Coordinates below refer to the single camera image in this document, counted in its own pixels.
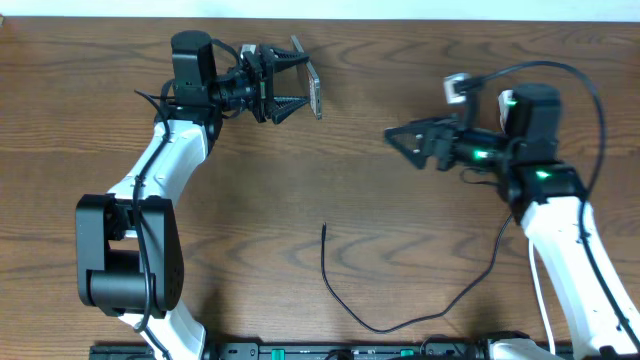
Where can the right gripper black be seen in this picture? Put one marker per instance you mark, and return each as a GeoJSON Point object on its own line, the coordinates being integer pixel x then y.
{"type": "Point", "coordinates": [427, 132]}

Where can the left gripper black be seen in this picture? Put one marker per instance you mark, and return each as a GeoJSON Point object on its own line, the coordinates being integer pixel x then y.
{"type": "Point", "coordinates": [264, 83]}

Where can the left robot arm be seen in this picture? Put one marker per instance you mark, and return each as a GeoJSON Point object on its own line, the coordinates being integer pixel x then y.
{"type": "Point", "coordinates": [129, 258]}

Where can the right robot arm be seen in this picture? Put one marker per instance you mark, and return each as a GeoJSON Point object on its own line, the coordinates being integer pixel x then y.
{"type": "Point", "coordinates": [548, 200]}

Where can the white power strip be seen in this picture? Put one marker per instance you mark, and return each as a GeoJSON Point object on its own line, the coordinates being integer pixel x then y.
{"type": "Point", "coordinates": [505, 102]}

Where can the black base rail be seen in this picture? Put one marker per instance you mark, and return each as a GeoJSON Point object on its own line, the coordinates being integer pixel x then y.
{"type": "Point", "coordinates": [437, 349]}

